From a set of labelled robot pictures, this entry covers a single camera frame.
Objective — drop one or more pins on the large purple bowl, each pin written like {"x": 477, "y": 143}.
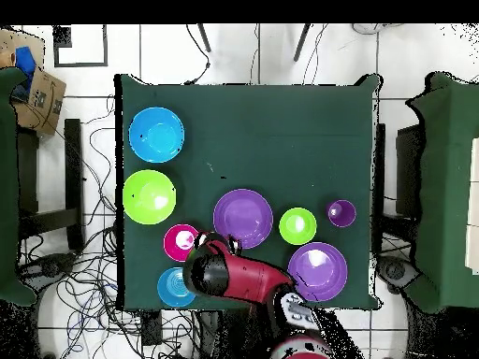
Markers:
{"x": 243, "y": 217}
{"x": 322, "y": 273}

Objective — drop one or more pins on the small green bowl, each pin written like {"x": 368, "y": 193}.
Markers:
{"x": 298, "y": 226}

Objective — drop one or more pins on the large green bowl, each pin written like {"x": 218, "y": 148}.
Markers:
{"x": 149, "y": 197}

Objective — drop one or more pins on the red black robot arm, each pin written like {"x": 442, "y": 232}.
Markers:
{"x": 247, "y": 276}

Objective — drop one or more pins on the dark green tablecloth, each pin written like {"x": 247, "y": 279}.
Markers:
{"x": 262, "y": 131}

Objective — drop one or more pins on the small red bowl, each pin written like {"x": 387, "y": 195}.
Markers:
{"x": 175, "y": 243}

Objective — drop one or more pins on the purple cup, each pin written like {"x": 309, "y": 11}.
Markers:
{"x": 341, "y": 213}

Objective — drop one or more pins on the large blue bowl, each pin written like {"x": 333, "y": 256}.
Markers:
{"x": 156, "y": 134}

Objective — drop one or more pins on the small blue bowl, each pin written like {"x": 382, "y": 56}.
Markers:
{"x": 170, "y": 288}

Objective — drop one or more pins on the black power box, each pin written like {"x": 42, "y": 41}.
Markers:
{"x": 151, "y": 327}

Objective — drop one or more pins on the black tripod leg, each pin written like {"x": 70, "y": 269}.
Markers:
{"x": 301, "y": 43}
{"x": 204, "y": 37}

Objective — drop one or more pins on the dark grey equipment base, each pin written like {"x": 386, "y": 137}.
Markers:
{"x": 396, "y": 271}
{"x": 48, "y": 265}

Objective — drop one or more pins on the green clothed side table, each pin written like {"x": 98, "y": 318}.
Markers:
{"x": 7, "y": 187}
{"x": 445, "y": 187}

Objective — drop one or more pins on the brown cardboard box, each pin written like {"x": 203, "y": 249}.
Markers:
{"x": 45, "y": 101}

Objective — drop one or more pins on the blue plastic item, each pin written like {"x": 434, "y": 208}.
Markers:
{"x": 24, "y": 63}

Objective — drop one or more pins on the black chair frame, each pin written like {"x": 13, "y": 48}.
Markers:
{"x": 73, "y": 168}

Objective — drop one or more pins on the black square floor frame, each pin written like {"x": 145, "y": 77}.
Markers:
{"x": 105, "y": 45}

